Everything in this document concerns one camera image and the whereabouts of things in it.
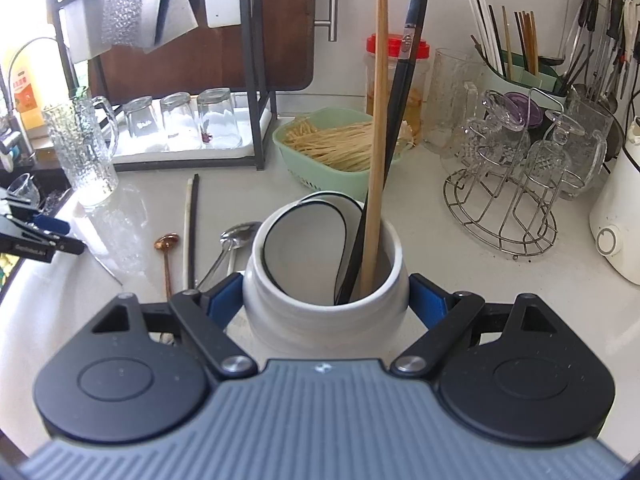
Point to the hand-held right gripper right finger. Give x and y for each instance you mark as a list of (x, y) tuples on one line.
[(427, 300)]

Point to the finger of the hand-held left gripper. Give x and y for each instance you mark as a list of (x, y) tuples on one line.
[(40, 249), (47, 223)]

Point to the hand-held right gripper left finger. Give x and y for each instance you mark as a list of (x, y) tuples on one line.
[(220, 300)]

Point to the large steel spoon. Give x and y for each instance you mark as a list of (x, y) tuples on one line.
[(240, 234)]

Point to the white chopstick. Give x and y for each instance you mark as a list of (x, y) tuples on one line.
[(188, 230)]

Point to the copper spoon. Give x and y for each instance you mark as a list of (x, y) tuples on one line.
[(166, 242)]

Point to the white ceramic mug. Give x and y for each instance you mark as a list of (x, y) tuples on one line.
[(300, 320)]

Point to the black chopstick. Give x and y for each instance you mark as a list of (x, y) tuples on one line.
[(400, 90), (195, 220)]

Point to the wooden chopstick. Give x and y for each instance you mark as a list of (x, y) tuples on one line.
[(378, 110)]

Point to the row of hanging utensils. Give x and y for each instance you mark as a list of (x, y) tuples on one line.
[(590, 35)]

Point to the small stemmed glass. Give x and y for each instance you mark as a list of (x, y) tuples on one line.
[(24, 187)]

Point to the textured glass pitcher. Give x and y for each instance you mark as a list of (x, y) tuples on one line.
[(85, 160)]

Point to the orange dish soap bottle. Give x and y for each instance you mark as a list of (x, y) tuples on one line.
[(27, 95)]

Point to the clear glass cup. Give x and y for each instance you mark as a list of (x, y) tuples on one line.
[(142, 125), (181, 122), (220, 120)]

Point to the white tray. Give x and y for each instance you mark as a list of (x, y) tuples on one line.
[(240, 152)]

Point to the green plastic basket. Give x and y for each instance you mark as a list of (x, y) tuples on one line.
[(295, 160)]

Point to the glass goblet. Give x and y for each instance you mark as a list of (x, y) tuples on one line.
[(550, 160), (492, 145)]

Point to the black metal rack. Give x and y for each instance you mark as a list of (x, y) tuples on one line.
[(260, 125)]

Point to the curved steel faucet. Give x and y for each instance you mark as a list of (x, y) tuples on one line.
[(35, 40)]

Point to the red lid plastic jar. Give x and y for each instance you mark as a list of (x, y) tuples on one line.
[(420, 100)]

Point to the tall clear glass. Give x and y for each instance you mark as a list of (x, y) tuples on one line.
[(450, 100)]

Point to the purple lid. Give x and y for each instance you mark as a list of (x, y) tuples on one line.
[(525, 110)]

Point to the white electric cooker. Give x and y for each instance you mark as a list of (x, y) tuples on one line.
[(620, 200)]

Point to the silver textured mat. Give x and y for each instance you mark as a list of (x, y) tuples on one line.
[(130, 10)]

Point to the clear glass jug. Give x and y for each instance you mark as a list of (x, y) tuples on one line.
[(595, 130)]

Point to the green chopstick caddy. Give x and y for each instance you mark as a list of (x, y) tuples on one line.
[(530, 82)]

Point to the bunch of chopsticks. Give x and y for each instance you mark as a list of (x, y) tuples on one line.
[(500, 40)]

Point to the dark wooden cutting board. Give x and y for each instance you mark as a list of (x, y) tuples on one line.
[(280, 35)]

